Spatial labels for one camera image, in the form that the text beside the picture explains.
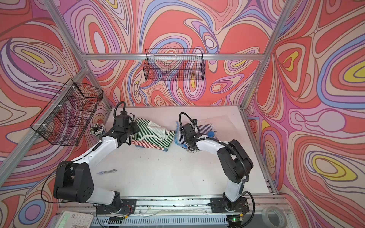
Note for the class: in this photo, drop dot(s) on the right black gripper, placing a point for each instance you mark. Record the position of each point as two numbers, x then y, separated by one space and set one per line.
186 139

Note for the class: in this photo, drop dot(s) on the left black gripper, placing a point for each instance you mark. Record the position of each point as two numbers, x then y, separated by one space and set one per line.
133 124

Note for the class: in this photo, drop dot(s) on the green white striped tank top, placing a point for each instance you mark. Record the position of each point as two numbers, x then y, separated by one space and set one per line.
151 129

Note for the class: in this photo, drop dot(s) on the clear vacuum bag blue zip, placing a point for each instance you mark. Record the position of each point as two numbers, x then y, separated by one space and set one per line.
220 128

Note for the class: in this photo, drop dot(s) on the red white striped tank top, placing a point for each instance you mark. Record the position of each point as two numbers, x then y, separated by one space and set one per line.
152 142

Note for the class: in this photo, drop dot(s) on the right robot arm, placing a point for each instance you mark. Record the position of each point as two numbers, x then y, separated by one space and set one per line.
235 162

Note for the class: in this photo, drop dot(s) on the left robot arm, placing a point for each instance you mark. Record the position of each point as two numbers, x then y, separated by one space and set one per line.
74 182

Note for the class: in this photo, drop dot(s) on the cup of pens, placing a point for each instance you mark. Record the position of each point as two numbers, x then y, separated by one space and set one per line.
97 130

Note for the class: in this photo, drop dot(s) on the small clear plastic scrap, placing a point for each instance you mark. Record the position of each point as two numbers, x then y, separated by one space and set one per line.
106 172

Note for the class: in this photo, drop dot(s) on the white calculator keypad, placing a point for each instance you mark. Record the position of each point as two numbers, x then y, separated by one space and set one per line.
74 220

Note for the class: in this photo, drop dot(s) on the clear tape roll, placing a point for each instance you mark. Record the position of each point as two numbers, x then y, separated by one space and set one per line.
274 217

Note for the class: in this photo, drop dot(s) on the black wire basket left wall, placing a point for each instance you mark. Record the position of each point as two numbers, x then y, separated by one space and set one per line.
66 117

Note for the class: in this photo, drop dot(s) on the black wire basket wall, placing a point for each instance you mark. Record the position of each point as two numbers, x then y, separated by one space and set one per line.
174 64
66 117

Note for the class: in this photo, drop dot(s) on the black wire basket back wall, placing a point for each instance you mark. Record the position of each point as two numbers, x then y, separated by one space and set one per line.
174 64

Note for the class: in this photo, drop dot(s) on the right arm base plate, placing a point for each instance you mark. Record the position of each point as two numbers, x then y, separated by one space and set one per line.
223 205

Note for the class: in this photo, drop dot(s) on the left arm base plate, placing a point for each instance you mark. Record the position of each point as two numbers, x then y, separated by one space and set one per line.
124 207

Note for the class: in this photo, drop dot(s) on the aluminium front rail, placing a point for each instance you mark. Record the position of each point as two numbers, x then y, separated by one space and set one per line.
197 205

